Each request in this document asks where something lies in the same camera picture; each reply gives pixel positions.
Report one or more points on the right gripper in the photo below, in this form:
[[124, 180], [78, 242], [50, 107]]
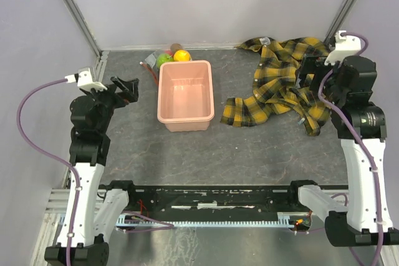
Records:
[[314, 65]]

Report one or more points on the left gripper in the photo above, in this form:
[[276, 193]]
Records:
[[129, 92]]

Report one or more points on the clear zip top bag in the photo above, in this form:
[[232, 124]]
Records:
[[155, 60]]

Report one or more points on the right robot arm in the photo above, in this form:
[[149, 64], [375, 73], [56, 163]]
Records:
[[346, 86]]

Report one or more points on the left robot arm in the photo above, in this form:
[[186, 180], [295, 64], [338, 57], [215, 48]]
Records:
[[86, 230]]

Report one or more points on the green fake apple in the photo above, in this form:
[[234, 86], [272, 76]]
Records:
[[163, 58]]

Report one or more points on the dark fake plum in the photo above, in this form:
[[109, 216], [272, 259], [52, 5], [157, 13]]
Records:
[[176, 47]]

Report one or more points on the yellow plaid shirt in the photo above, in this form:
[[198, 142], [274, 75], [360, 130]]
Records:
[[274, 88]]

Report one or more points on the pink plastic bin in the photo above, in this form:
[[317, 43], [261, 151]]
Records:
[[185, 96]]

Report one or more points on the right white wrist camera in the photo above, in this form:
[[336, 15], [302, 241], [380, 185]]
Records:
[[345, 45]]

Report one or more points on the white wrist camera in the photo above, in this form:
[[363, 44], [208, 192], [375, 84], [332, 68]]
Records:
[[345, 45], [85, 80]]

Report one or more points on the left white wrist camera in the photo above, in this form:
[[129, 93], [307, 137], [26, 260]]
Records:
[[85, 80]]

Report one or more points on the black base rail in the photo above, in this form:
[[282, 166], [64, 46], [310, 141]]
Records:
[[222, 203]]

